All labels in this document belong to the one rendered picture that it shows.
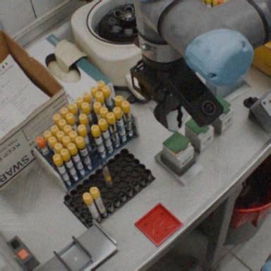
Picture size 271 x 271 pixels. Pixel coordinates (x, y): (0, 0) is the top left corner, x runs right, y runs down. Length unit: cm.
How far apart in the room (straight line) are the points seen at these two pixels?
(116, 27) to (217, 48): 59
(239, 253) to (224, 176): 89
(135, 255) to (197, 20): 50
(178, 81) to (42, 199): 42
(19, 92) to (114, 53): 24
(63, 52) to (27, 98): 14
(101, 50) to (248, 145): 38
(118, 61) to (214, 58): 50
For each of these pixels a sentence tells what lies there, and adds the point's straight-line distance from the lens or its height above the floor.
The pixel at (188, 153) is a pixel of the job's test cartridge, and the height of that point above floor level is 94.
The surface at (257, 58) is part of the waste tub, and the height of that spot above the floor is 91.
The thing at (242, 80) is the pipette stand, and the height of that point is 91.
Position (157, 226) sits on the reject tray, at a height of 88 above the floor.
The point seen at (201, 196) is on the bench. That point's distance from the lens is 93.
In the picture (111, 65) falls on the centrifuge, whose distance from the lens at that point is 101.
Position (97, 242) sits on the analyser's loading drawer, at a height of 91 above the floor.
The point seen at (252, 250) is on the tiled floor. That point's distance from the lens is 183.
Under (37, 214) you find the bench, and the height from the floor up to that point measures 87.
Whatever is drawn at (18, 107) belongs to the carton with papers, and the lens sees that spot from 104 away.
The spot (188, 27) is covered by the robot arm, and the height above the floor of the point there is 133.
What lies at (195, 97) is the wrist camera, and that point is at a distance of 71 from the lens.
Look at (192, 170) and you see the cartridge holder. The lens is 94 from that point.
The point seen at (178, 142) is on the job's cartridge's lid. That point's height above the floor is 96.
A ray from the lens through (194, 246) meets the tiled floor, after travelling 181.
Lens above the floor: 171
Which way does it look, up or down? 56 degrees down
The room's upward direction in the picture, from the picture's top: 10 degrees counter-clockwise
